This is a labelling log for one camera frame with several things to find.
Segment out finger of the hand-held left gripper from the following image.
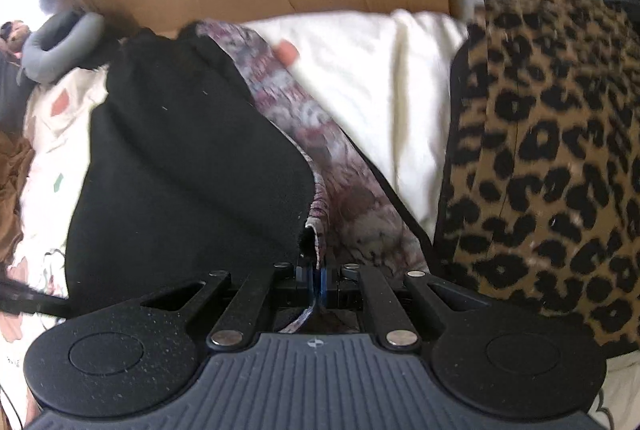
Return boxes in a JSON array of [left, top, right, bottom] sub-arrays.
[[0, 277, 71, 317]]

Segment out black shorts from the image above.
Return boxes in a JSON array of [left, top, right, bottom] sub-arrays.
[[65, 21, 317, 311]]

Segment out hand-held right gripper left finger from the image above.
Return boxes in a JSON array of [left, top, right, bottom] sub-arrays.
[[140, 261, 317, 352]]

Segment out leopard print cloth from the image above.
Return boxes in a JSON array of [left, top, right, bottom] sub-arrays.
[[432, 0, 640, 358]]

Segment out brown cloth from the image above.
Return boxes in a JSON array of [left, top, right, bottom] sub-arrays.
[[0, 130, 36, 271]]

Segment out grey neck pillow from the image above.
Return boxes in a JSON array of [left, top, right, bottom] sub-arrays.
[[22, 7, 108, 83]]

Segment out floral patterned cloth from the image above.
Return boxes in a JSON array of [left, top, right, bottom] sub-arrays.
[[195, 20, 433, 336]]

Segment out white printed bedsheet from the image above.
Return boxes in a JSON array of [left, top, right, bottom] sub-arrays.
[[0, 7, 640, 430]]

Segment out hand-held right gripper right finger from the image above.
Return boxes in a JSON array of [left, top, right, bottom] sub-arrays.
[[320, 263, 492, 352]]

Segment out plush toy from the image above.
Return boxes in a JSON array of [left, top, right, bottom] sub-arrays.
[[0, 20, 33, 58]]

